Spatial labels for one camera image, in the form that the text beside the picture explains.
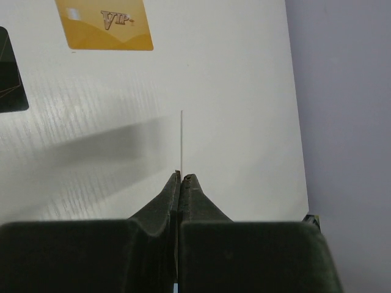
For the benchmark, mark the black VIP card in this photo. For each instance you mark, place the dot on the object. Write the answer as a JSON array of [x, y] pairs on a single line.
[[12, 96]]

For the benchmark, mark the gold card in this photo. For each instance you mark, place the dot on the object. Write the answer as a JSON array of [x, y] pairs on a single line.
[[105, 25]]

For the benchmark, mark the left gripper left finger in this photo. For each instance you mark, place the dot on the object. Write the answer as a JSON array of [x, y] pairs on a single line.
[[126, 255]]

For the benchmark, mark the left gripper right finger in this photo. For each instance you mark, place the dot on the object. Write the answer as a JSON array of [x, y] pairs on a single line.
[[216, 254]]

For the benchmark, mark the aluminium side rail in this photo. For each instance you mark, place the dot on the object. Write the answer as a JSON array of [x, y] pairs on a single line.
[[313, 220]]

